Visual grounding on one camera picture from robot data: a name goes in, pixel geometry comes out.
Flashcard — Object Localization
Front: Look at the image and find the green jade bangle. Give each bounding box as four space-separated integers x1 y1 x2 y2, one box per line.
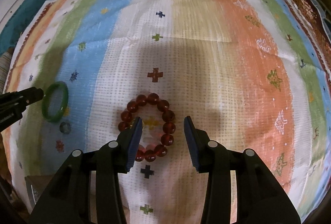
42 81 68 123

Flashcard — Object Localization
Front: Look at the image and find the dark red bead bracelet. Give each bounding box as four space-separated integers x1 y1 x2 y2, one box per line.
117 92 177 163

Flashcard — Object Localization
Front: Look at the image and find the pink jewelry box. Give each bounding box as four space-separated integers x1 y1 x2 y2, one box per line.
25 174 54 209

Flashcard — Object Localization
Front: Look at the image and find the striped grey cushion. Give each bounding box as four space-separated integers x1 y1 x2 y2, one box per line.
0 47 14 93

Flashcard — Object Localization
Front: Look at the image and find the teal pillow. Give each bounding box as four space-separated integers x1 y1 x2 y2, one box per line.
1 0 47 55

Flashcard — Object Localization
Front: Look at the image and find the striped colourful cloth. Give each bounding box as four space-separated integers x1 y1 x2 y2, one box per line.
2 0 330 223

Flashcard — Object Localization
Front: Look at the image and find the small silver ring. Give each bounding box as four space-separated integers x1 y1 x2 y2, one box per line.
59 121 72 135

